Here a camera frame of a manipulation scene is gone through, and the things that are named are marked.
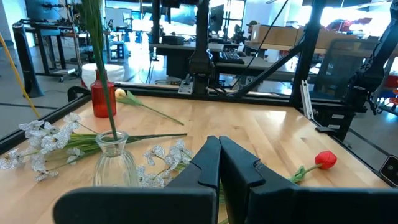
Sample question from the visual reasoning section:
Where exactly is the silver aluminium bracket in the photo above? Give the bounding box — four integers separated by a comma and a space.
300, 80, 315, 121

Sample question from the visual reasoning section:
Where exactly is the red artificial tulip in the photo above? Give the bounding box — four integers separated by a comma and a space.
289, 150, 338, 184

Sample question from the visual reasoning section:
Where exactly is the black computer monitor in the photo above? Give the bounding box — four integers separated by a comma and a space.
208, 4, 225, 34

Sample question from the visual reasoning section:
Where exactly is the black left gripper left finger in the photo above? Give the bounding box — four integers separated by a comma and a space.
52, 135, 221, 224

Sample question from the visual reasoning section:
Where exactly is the white artificial flower bunch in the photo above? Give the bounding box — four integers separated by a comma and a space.
0, 111, 188, 183
136, 139, 194, 189

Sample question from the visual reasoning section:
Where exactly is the white plastic bucket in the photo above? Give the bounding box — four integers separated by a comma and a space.
81, 63, 126, 89

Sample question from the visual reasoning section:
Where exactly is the red ribbed glass vase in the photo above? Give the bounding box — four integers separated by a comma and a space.
90, 70, 118, 119

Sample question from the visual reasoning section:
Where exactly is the yellow cable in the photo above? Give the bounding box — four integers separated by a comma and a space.
0, 32, 41, 119

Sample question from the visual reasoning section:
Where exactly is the clear ribbed glass vase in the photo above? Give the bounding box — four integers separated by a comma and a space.
93, 130, 140, 187

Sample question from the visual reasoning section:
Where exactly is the black desk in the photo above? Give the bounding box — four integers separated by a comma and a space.
149, 42, 224, 78

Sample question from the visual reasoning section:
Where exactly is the black metal table frame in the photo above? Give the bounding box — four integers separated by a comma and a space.
0, 0, 398, 187

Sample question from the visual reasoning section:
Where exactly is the black mesh office chair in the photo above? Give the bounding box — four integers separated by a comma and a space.
312, 37, 379, 101

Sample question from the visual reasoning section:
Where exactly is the black workbench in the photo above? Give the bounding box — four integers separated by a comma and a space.
19, 18, 91, 78

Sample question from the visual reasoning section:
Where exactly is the grey metal mounting plate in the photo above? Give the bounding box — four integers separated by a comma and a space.
177, 73, 194, 95

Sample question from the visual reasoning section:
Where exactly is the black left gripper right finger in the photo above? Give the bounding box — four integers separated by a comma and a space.
219, 136, 398, 224

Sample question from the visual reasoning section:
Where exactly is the thin black cable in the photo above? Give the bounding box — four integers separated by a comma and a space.
229, 0, 290, 91

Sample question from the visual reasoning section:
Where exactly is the person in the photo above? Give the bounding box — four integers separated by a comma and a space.
245, 20, 261, 44

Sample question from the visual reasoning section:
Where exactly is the black keyboard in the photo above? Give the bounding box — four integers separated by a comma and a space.
218, 51, 246, 65

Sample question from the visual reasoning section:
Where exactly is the blue artificial flower bunch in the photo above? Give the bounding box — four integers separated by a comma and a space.
81, 0, 119, 141

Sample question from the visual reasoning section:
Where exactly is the cardboard box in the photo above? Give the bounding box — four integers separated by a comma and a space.
295, 27, 358, 50
251, 24, 301, 47

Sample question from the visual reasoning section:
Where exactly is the small black camera box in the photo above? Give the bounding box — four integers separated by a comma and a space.
379, 154, 398, 187

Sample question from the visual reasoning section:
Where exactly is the cream artificial tulip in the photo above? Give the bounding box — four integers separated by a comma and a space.
114, 88, 185, 126

